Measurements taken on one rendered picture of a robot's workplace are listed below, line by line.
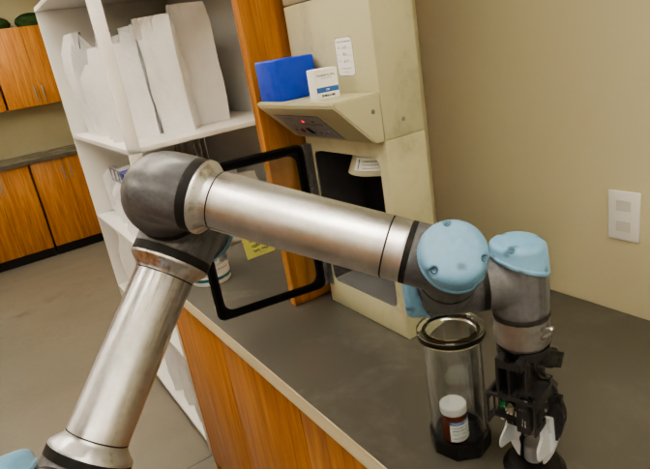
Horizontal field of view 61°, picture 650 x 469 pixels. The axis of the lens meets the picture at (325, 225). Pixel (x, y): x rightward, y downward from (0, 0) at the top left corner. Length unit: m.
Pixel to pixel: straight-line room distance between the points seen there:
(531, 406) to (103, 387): 0.57
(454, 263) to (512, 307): 0.19
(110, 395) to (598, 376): 0.87
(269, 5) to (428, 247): 0.97
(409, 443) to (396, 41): 0.76
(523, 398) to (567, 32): 0.83
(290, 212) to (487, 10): 0.98
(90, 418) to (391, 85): 0.80
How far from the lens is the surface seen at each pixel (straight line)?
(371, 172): 1.27
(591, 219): 1.43
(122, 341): 0.81
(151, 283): 0.81
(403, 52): 1.19
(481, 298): 0.74
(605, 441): 1.08
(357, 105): 1.11
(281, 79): 1.26
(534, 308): 0.77
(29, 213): 6.02
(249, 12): 1.42
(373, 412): 1.13
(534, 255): 0.74
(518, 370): 0.80
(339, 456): 1.25
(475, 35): 1.53
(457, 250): 0.60
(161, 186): 0.69
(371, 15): 1.14
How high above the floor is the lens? 1.63
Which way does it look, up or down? 19 degrees down
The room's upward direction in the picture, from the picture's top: 9 degrees counter-clockwise
